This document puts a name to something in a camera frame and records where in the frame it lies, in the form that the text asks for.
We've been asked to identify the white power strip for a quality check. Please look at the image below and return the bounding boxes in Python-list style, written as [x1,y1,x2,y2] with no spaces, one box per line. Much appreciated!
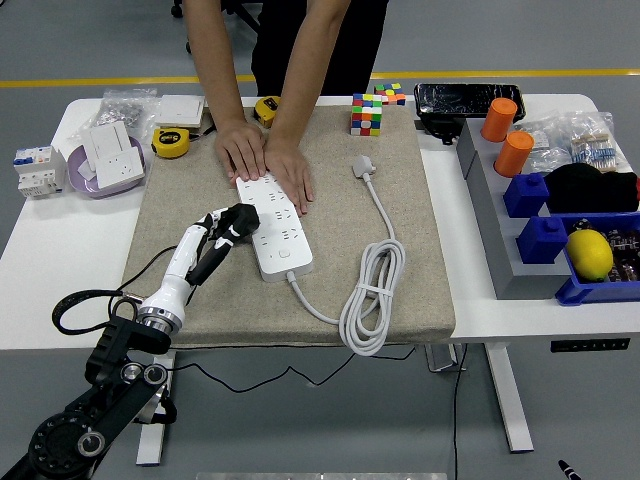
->
[234,172,316,284]

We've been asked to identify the orange cylinder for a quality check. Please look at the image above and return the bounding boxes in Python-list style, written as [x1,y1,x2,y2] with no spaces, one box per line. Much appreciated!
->
[480,97,519,144]
[494,130,536,179]

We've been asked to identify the black table control panel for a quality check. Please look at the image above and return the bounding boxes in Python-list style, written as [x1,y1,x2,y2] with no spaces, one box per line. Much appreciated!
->
[550,338,631,353]

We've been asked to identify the white wall socket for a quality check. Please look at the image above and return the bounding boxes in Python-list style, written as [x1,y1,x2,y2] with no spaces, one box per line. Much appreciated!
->
[94,147,146,189]

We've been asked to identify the large rubik's cube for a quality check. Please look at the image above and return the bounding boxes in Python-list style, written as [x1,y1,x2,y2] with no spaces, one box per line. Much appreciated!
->
[349,92,384,136]

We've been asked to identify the person's right hand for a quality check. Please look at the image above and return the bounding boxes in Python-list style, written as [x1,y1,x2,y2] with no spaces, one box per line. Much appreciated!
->
[214,119,266,182]

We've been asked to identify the blue plastic bin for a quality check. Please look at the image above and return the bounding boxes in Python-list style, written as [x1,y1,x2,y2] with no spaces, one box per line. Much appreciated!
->
[542,209,640,306]

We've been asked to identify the white switch panel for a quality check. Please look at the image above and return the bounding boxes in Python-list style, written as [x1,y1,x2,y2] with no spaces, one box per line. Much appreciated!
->
[79,122,144,171]

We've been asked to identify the black glossy tray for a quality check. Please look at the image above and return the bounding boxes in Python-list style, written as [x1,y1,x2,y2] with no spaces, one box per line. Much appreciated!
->
[413,82,527,121]

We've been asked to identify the dark electronic modules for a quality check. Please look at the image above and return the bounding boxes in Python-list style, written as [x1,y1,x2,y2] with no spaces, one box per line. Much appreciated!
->
[602,227,640,284]

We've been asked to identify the purple bowl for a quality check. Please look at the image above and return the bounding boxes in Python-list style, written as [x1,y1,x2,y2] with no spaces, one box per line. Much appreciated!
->
[67,135,154,200]

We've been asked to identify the white table leg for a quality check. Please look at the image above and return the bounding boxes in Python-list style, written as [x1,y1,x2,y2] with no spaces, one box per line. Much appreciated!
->
[135,349,177,466]
[483,343,535,455]

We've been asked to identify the white wall switch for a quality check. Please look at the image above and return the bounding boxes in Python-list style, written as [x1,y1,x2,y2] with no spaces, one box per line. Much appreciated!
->
[152,94,206,129]

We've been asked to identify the yellow tape measure with strap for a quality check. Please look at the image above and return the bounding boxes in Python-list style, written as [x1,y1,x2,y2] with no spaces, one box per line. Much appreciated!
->
[150,123,217,160]

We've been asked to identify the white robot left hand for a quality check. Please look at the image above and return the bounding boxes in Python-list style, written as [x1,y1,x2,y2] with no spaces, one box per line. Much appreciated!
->
[141,203,249,324]

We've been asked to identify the black power adapter with cord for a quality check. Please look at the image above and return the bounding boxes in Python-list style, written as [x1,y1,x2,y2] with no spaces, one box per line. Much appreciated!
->
[117,202,262,297]

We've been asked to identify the person's left hand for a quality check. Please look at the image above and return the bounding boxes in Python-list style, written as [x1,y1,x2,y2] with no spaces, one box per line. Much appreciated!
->
[263,134,315,216]

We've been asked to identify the person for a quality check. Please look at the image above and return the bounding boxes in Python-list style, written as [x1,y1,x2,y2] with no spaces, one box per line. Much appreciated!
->
[249,0,390,97]

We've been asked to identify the plastic bag of resistors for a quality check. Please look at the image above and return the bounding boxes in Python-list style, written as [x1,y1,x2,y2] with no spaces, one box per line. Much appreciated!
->
[567,110,632,174]

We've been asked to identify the white power strip cord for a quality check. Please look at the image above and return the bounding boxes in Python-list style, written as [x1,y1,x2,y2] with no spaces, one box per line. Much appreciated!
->
[283,153,408,358]

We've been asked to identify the white right table leg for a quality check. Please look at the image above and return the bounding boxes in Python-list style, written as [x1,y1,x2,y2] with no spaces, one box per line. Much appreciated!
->
[483,343,535,455]

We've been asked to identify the grey-brown mat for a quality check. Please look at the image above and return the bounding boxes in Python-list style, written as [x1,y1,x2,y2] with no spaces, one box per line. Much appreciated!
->
[119,102,458,351]

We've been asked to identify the grey block holder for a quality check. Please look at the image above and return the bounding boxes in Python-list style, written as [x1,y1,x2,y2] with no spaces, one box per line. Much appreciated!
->
[455,118,574,301]

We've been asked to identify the white left table leg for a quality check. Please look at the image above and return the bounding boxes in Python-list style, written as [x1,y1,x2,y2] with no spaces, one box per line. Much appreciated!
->
[135,349,177,466]

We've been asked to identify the thin black cable under table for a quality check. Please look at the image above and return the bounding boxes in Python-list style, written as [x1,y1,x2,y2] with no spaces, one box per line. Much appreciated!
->
[164,344,417,395]

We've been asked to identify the plastic bag of white parts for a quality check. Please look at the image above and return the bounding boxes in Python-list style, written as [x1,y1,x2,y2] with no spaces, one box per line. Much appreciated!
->
[519,117,576,174]

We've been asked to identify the white circuit breaker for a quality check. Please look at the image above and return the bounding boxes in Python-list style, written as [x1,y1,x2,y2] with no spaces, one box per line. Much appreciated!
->
[13,144,67,200]

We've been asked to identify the grey box under table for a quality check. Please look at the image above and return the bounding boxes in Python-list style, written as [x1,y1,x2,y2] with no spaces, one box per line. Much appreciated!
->
[424,343,467,374]

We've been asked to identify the black cloth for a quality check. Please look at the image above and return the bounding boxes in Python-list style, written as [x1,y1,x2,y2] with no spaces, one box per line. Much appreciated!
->
[543,162,640,214]

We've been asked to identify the yellow lemon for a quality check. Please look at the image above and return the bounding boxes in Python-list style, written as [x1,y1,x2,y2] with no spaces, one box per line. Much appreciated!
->
[565,228,615,281]

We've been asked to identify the blue block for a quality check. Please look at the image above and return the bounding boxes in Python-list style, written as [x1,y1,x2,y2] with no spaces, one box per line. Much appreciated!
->
[516,214,569,266]
[503,172,551,219]

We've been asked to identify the black hanging cable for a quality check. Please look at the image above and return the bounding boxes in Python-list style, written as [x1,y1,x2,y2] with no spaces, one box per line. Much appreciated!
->
[451,343,469,480]

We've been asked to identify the plastic bag of screws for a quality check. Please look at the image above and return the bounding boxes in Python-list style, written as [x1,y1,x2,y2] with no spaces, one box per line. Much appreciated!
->
[74,88,159,142]

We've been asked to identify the small rubik's cube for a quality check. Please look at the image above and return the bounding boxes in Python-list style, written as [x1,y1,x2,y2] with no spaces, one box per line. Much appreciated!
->
[373,82,407,107]

